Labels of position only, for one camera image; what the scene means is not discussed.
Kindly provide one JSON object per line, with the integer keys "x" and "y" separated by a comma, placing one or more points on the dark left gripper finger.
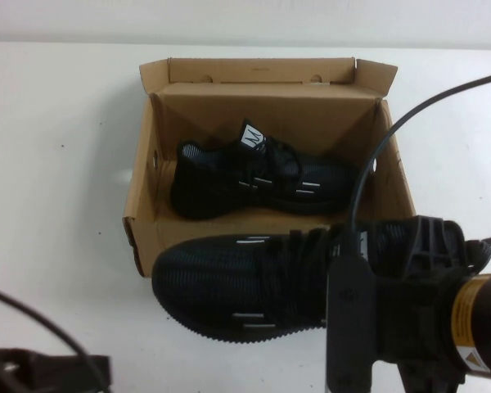
{"x": 45, "y": 364}

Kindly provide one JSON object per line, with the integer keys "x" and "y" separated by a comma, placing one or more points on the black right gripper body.
{"x": 417, "y": 294}

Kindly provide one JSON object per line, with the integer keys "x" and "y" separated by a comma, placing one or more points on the black knit sneaker white stripes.
{"x": 229, "y": 282}
{"x": 204, "y": 192}

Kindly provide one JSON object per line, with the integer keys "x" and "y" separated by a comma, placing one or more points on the brown cardboard shoe box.
{"x": 270, "y": 106}

